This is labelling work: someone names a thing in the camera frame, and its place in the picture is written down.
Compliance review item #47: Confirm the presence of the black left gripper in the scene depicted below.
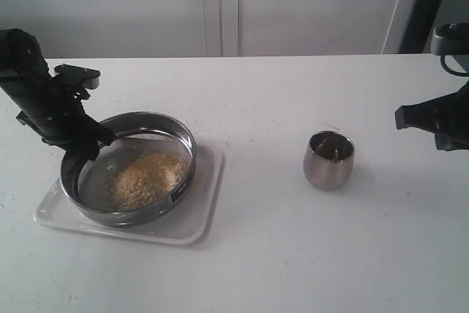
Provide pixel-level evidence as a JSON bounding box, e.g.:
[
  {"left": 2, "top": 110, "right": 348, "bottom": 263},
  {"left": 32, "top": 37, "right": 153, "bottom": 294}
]
[{"left": 15, "top": 76, "right": 114, "bottom": 169}]

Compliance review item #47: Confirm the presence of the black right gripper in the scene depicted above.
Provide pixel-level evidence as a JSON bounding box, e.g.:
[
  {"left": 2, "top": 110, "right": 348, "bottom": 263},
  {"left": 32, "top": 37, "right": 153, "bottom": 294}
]
[{"left": 394, "top": 82, "right": 468, "bottom": 152}]

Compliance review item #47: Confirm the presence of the round steel sieve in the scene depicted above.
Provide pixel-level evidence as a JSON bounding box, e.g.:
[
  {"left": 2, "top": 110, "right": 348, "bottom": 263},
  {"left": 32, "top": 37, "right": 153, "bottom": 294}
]
[{"left": 60, "top": 111, "right": 196, "bottom": 227}]

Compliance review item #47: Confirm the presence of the yellow grain mixture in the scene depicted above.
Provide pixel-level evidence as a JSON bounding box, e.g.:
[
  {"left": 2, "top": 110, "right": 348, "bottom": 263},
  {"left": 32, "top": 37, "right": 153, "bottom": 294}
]
[{"left": 105, "top": 152, "right": 190, "bottom": 211}]

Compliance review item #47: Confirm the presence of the stainless steel cup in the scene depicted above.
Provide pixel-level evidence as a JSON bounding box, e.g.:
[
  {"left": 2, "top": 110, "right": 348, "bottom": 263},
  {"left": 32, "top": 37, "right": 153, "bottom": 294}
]
[{"left": 303, "top": 130, "right": 355, "bottom": 191}]

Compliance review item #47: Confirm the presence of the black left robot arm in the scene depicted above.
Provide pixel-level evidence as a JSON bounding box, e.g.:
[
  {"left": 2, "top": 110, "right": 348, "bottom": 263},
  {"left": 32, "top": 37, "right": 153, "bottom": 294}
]
[{"left": 1, "top": 29, "right": 114, "bottom": 161}]

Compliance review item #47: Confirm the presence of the white rectangular tray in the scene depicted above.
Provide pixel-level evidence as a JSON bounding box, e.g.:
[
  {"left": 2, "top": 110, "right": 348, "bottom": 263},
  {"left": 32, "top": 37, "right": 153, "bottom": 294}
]
[{"left": 34, "top": 144, "right": 224, "bottom": 246}]

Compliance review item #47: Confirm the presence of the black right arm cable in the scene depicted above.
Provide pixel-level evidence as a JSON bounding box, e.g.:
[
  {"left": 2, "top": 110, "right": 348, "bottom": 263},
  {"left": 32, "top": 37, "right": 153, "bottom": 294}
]
[{"left": 439, "top": 54, "right": 469, "bottom": 78}]

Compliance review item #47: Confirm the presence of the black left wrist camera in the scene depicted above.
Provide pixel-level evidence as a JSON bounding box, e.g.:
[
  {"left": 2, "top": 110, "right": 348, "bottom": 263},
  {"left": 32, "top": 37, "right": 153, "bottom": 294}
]
[{"left": 53, "top": 64, "right": 101, "bottom": 89}]

